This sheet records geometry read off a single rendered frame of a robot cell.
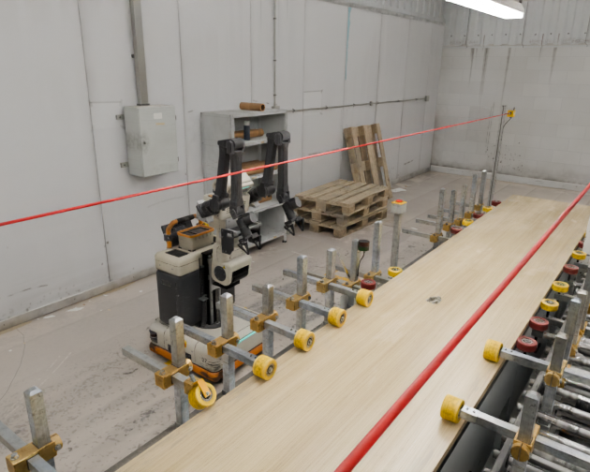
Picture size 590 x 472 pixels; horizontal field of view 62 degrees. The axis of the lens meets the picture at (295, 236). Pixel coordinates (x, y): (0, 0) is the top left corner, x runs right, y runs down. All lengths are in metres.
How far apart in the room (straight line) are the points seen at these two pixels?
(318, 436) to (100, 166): 3.47
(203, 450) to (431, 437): 0.70
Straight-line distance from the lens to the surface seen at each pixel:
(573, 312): 2.21
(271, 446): 1.63
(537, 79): 10.14
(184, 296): 3.37
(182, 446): 1.66
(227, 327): 1.99
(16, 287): 4.50
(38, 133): 4.35
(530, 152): 10.21
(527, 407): 1.63
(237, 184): 2.76
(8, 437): 1.76
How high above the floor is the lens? 1.99
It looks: 19 degrees down
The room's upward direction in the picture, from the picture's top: 1 degrees clockwise
